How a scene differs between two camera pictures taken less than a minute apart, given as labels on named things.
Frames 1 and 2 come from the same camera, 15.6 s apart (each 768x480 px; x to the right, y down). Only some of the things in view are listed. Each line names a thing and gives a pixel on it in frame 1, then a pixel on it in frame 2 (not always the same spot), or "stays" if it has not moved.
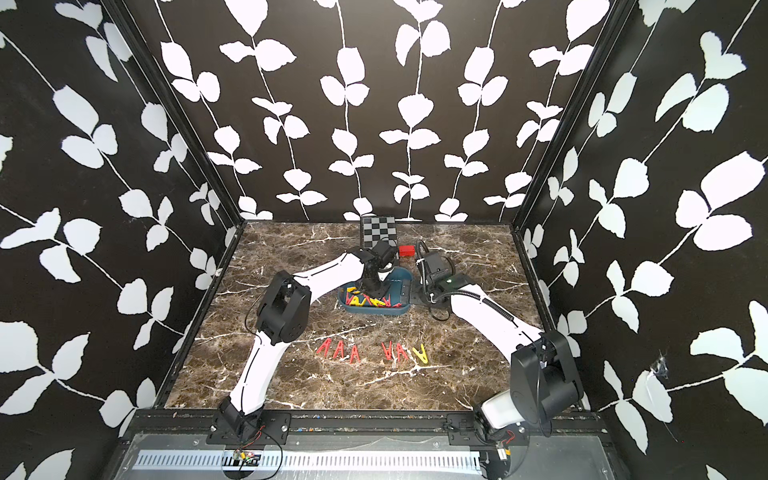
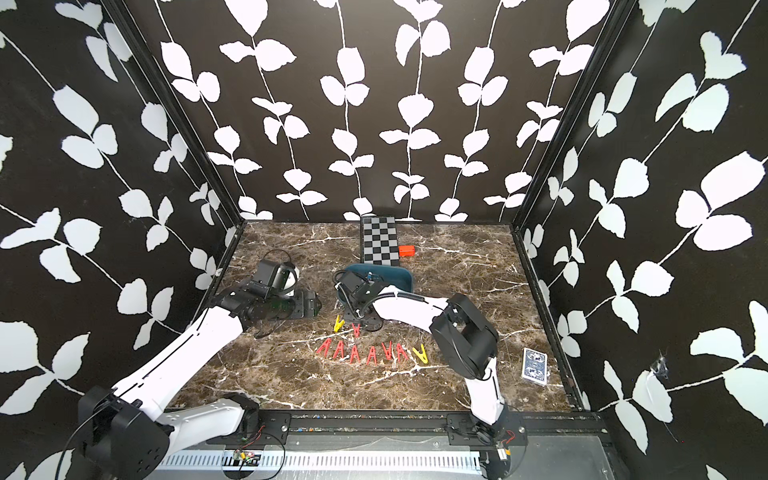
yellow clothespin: x=422 y=354 stays
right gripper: x=420 y=284 → x=347 y=313
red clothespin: x=339 y=347 stays
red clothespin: x=326 y=345 stays
